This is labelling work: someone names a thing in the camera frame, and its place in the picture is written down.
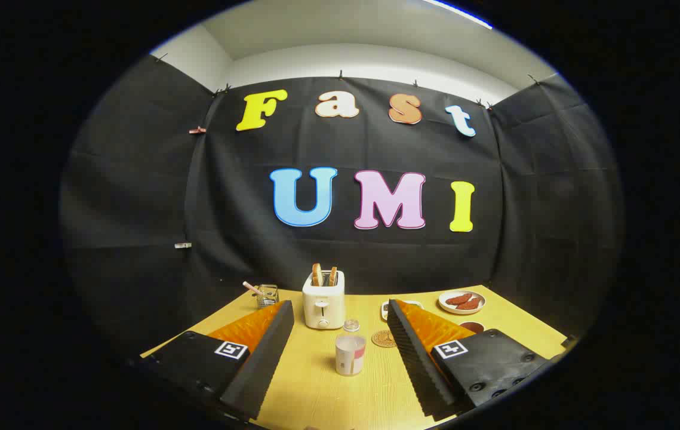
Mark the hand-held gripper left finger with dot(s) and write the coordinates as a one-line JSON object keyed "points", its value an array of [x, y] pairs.
{"points": [[268, 352]]}

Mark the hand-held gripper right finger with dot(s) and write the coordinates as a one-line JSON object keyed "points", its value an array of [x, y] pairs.
{"points": [[414, 358]]}

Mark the round brown coaster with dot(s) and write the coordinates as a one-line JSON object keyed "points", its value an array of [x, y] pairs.
{"points": [[381, 339]]}

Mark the clear juice bottle white label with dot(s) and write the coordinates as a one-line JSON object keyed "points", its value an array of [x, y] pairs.
{"points": [[350, 355]]}

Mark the cream cup with red inside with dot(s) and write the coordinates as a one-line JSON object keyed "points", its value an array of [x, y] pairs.
{"points": [[472, 326]]}

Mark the small white divided dish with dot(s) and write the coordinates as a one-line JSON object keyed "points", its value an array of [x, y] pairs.
{"points": [[385, 310]]}

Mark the white round plate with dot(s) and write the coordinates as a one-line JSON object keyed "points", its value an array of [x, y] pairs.
{"points": [[447, 309]]}

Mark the wooden table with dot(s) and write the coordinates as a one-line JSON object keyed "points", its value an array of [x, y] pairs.
{"points": [[316, 394]]}

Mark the pink straw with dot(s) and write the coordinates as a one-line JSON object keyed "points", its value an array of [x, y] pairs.
{"points": [[251, 288]]}

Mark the white toaster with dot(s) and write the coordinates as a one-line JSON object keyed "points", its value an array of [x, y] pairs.
{"points": [[323, 304]]}

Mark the red meat piece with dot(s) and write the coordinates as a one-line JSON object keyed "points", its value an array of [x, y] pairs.
{"points": [[470, 304], [459, 298]]}

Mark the toast slice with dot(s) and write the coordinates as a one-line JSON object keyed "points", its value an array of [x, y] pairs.
{"points": [[332, 276], [317, 275]]}

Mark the black backdrop cloth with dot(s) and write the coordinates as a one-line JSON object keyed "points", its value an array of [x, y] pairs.
{"points": [[375, 269]]}

